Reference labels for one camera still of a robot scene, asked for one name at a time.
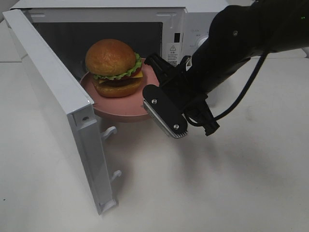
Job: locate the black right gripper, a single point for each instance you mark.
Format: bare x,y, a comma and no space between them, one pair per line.
189,99

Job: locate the toy burger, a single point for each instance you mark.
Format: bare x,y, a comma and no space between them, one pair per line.
115,68

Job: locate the pink round plate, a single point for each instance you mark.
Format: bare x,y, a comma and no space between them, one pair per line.
125,109

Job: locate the white microwave door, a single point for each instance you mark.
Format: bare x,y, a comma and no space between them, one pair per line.
66,107

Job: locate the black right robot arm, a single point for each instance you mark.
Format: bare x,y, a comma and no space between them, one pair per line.
236,34

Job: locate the white microwave oven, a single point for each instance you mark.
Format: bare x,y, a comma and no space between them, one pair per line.
168,27

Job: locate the upper white microwave knob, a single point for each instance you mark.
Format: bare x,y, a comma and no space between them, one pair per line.
201,40

